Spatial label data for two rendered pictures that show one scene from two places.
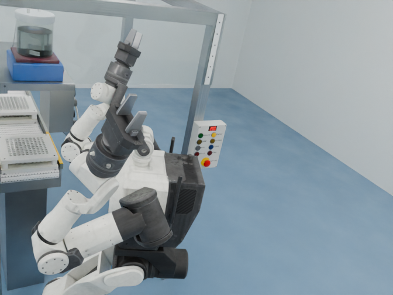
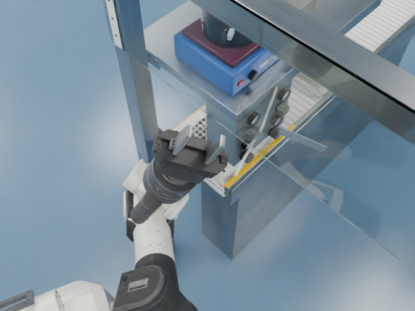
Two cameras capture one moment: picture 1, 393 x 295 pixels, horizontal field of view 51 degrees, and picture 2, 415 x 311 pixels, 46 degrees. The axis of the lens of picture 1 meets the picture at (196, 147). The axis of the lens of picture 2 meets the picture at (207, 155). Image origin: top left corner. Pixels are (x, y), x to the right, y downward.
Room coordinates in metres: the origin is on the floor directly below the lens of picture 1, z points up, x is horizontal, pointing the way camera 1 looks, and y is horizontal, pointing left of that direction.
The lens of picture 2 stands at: (1.44, -0.12, 2.16)
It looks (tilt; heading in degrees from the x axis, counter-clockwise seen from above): 56 degrees down; 78
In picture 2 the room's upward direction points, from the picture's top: straight up
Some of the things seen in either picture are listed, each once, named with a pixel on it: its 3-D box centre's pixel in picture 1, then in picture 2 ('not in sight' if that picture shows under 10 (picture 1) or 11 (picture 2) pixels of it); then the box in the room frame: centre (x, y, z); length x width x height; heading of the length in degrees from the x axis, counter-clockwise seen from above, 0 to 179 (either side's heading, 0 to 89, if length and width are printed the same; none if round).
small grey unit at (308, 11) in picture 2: not in sight; (294, 7); (1.88, 0.87, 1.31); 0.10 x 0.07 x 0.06; 34
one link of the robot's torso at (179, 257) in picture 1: (151, 256); not in sight; (1.20, 0.08, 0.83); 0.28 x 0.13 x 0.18; 103
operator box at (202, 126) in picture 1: (205, 144); not in sight; (1.96, -0.04, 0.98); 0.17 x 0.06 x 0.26; 124
